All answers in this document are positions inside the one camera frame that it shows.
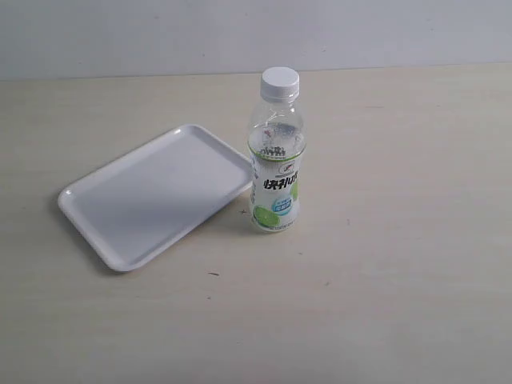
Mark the clear plastic drink bottle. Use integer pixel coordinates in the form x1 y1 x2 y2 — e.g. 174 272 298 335
246 90 308 235

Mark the white bottle cap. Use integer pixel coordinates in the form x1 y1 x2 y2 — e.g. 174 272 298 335
260 66 300 102

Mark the white rectangular plastic tray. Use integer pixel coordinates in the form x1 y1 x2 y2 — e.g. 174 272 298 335
58 124 252 273

